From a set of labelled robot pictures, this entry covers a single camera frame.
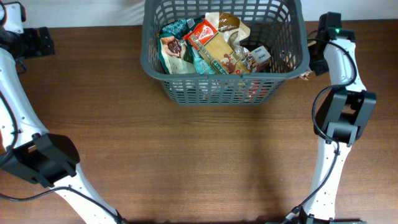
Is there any Pantree white rice bag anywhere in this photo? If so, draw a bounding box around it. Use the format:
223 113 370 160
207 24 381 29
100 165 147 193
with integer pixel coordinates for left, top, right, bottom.
299 70 313 81

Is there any multicolour tissue pocket pack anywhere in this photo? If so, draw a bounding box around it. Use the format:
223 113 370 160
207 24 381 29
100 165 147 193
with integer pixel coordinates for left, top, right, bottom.
245 46 271 73

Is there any Pantree mushroom bag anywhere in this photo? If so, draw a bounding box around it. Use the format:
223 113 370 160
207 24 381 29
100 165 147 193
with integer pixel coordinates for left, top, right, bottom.
205 12 251 60

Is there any San Remo spaghetti packet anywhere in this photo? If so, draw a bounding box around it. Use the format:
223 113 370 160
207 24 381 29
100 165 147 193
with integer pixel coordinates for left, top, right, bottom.
183 19 250 75

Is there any mint green wipes packet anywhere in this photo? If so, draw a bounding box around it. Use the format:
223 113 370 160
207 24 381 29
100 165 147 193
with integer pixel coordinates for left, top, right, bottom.
192 47 216 75

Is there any green coffee snack bag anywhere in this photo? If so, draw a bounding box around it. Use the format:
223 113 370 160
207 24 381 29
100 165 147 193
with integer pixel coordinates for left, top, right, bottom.
157 17 203 75

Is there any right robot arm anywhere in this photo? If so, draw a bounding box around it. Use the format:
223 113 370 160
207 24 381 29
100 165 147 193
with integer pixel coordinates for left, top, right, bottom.
284 12 377 223

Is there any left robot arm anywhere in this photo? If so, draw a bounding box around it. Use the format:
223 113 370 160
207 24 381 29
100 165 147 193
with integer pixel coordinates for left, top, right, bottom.
1 1 127 224

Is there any grey plastic lattice basket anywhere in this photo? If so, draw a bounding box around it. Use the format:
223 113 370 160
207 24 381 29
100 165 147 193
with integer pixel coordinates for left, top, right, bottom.
141 0 310 105

